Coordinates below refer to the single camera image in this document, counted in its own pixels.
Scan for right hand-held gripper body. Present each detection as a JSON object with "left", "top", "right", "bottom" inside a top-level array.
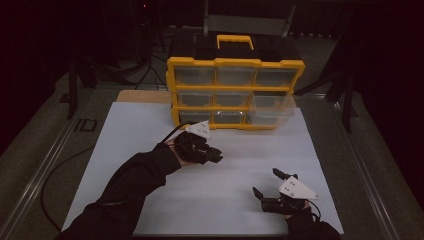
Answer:
[{"left": 260, "top": 175, "right": 320, "bottom": 216}]

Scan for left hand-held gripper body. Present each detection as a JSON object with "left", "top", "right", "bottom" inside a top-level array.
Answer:
[{"left": 173, "top": 120, "right": 214, "bottom": 165}]

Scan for clear plastic storage drawer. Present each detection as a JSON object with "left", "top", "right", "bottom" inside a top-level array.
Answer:
[{"left": 248, "top": 91, "right": 298, "bottom": 130}]

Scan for yellow black organizer cabinet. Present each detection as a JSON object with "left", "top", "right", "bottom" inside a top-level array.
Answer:
[{"left": 165, "top": 34, "right": 306, "bottom": 131}]

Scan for person's left hand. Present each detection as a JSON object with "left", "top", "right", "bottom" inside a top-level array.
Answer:
[{"left": 165, "top": 131, "right": 201, "bottom": 168}]

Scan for person's right hand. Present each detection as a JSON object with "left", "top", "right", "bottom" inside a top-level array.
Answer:
[{"left": 283, "top": 203, "right": 317, "bottom": 226}]

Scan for white table cover sheet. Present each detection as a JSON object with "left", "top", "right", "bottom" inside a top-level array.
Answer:
[{"left": 60, "top": 101, "right": 345, "bottom": 236}]

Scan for group of clear drawers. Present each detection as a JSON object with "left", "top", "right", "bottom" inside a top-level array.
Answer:
[{"left": 173, "top": 65, "right": 298, "bottom": 125}]

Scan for black tripod stand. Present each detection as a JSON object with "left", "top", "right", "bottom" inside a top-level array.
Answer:
[
  {"left": 294, "top": 31, "right": 359, "bottom": 134},
  {"left": 65, "top": 54, "right": 101, "bottom": 120}
]

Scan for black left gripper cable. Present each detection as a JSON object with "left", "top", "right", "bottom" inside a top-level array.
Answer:
[{"left": 161, "top": 120, "right": 196, "bottom": 144}]

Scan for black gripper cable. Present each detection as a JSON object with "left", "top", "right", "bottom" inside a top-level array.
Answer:
[
  {"left": 161, "top": 120, "right": 196, "bottom": 144},
  {"left": 307, "top": 199, "right": 323, "bottom": 224}
]

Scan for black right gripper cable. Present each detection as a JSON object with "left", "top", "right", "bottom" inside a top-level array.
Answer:
[{"left": 307, "top": 199, "right": 323, "bottom": 224}]

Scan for aluminium floor rail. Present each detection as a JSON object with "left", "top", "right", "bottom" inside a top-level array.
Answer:
[
  {"left": 0, "top": 89, "right": 98, "bottom": 240},
  {"left": 331, "top": 99, "right": 414, "bottom": 240}
]

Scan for grey metal chair frame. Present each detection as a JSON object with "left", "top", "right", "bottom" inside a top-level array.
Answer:
[{"left": 202, "top": 0, "right": 297, "bottom": 38}]

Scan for black floor cable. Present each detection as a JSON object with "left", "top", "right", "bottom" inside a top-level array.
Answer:
[{"left": 40, "top": 145, "right": 96, "bottom": 233}]

